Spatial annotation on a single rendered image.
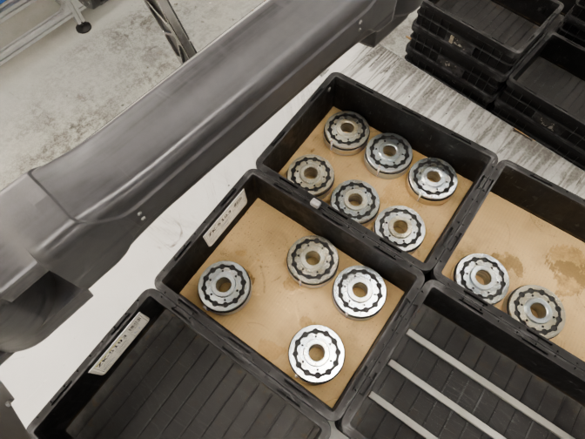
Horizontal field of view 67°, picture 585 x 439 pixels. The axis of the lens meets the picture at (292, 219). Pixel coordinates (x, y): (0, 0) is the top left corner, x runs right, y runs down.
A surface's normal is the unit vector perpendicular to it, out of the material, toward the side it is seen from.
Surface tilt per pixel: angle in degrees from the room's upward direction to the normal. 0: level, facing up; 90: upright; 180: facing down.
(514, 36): 0
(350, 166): 0
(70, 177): 11
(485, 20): 0
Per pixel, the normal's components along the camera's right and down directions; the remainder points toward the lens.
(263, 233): -0.03, -0.41
